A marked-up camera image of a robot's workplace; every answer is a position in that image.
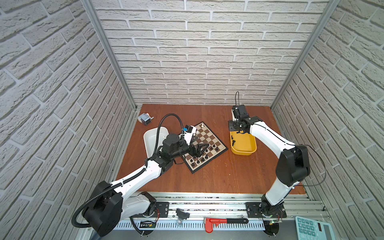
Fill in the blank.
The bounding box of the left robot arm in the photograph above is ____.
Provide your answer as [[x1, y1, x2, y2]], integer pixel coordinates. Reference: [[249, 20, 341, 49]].
[[72, 134, 210, 237]]

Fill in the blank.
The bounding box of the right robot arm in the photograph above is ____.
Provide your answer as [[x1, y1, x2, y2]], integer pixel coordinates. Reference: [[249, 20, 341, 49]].
[[229, 105, 311, 218]]

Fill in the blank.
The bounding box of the folding chess board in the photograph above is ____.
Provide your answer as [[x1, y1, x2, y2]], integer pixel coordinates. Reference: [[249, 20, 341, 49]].
[[184, 122, 228, 174]]

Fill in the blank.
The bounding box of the yellow plastic bin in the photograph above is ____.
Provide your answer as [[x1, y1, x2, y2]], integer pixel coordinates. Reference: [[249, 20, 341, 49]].
[[230, 132, 257, 156]]

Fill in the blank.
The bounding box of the white plastic bin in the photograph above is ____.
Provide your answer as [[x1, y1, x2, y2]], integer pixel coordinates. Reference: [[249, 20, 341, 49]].
[[143, 127, 169, 158]]

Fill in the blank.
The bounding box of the grey pencil sharpener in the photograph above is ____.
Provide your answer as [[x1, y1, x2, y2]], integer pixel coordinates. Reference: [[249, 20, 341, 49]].
[[138, 113, 154, 126]]

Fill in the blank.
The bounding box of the red black clamp tool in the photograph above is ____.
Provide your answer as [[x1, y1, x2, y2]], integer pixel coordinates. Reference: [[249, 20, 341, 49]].
[[204, 217, 250, 234]]

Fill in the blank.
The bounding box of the teal calculator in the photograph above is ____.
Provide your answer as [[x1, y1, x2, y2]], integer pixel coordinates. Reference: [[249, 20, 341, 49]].
[[295, 216, 336, 240]]

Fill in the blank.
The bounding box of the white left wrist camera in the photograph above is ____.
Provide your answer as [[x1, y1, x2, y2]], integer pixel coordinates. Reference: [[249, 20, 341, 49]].
[[181, 125, 197, 146]]

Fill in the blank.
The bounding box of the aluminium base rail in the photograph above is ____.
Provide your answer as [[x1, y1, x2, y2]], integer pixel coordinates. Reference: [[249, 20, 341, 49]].
[[113, 192, 330, 235]]

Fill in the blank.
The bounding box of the small black bracket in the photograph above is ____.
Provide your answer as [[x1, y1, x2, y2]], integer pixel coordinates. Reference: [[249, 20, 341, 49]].
[[176, 208, 190, 228]]

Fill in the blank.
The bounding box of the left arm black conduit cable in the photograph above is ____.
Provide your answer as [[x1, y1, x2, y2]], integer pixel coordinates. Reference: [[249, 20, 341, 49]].
[[71, 113, 184, 229]]

